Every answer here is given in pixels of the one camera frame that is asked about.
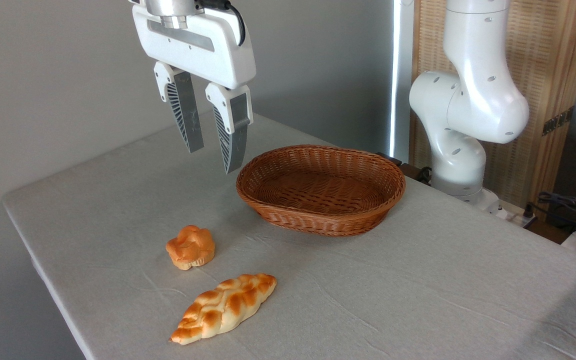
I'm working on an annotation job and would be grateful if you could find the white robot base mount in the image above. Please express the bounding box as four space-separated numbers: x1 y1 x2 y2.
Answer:
467 188 510 220

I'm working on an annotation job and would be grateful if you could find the brown wicker oval basket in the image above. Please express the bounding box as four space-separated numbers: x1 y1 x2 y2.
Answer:
235 144 407 237

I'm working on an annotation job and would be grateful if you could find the flower-shaped orange bun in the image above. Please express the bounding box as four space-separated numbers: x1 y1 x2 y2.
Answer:
165 224 216 271

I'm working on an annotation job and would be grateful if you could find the black table edge clamp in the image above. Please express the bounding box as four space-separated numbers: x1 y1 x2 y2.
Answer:
377 151 434 186

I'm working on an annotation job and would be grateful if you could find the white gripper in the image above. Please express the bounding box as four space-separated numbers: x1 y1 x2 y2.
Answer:
132 0 258 175

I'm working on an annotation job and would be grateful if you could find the black metal screen hinge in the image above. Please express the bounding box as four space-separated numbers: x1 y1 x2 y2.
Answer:
541 106 575 137

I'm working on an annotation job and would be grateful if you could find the braided golden bread loaf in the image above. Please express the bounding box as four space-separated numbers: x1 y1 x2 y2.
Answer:
169 273 278 346

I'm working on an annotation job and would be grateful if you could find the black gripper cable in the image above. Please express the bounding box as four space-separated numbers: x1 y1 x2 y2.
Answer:
195 0 247 47

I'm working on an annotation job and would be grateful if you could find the black cable bundle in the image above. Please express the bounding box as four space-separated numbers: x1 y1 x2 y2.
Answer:
524 191 576 236

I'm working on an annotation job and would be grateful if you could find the white vertical post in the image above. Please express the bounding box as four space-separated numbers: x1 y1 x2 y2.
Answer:
389 0 415 163

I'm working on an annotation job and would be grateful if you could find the grey tablecloth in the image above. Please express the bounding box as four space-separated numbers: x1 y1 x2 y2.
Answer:
2 105 576 360

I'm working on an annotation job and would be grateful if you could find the wooden slatted screen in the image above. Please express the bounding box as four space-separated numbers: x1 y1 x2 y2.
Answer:
409 0 576 211

